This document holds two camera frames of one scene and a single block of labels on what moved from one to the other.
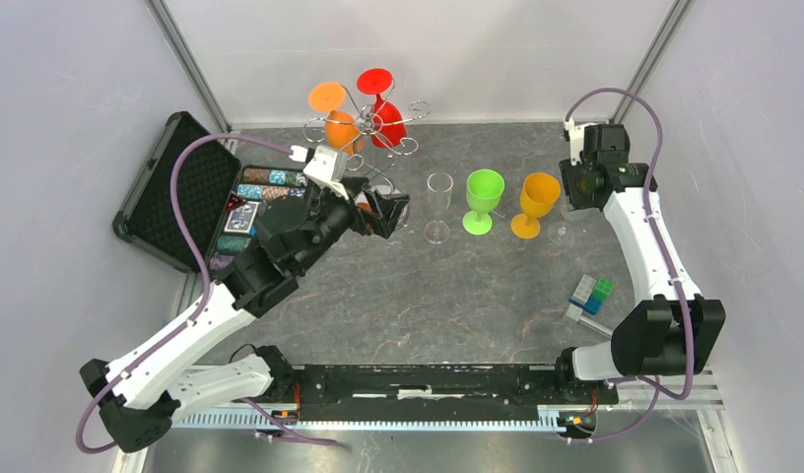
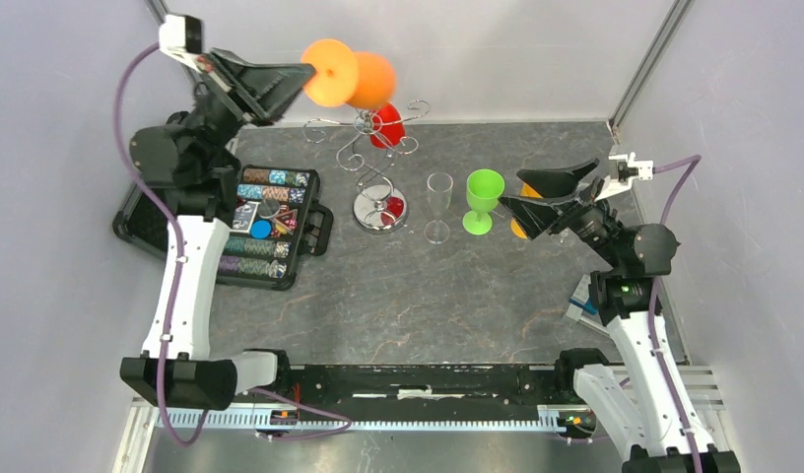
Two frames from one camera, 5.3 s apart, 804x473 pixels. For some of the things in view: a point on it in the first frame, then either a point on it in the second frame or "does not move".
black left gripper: (364, 220) -> (235, 81)
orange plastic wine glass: (341, 129) -> (345, 78)
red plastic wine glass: (388, 126) does not move
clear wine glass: (439, 188) does not move
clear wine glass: (562, 232) does not move
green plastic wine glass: (484, 191) does not move
